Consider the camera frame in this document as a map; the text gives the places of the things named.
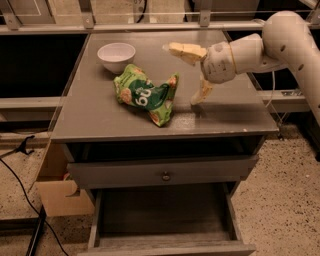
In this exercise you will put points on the grey top drawer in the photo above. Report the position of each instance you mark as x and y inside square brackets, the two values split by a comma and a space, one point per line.
[139, 173]

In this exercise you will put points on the brown cardboard box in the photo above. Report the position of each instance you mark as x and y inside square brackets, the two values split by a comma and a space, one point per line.
[59, 194]

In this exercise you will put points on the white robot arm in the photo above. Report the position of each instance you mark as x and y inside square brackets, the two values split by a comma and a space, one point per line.
[285, 42]

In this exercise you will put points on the grey open middle drawer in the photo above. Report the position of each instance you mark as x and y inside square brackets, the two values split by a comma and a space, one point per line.
[177, 220]

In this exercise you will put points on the white rounded gripper body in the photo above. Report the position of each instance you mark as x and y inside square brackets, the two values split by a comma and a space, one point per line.
[217, 63]

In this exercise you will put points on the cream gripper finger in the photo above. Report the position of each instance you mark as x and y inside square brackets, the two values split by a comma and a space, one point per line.
[189, 53]
[203, 92]

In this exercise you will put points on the grey wooden nightstand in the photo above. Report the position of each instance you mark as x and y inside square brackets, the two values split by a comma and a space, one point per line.
[127, 120]

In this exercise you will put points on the metal railing frame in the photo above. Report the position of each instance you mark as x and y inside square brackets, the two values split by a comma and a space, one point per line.
[79, 16]

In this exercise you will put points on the white ceramic bowl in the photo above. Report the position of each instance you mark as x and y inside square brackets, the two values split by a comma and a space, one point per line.
[116, 56]

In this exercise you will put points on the round brass drawer knob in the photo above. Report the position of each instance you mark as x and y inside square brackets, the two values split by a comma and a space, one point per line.
[166, 176]

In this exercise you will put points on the green rice chip bag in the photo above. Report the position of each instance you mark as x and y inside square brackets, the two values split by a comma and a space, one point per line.
[134, 88]

